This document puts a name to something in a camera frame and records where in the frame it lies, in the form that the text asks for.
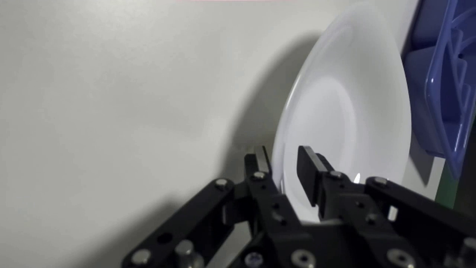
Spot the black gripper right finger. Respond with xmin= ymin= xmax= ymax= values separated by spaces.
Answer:
xmin=296 ymin=145 xmax=476 ymax=251

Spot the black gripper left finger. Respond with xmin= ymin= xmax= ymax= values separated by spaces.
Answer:
xmin=120 ymin=147 xmax=303 ymax=268

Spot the blue plastic cutlery tray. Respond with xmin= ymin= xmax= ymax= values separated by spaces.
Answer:
xmin=400 ymin=0 xmax=476 ymax=178

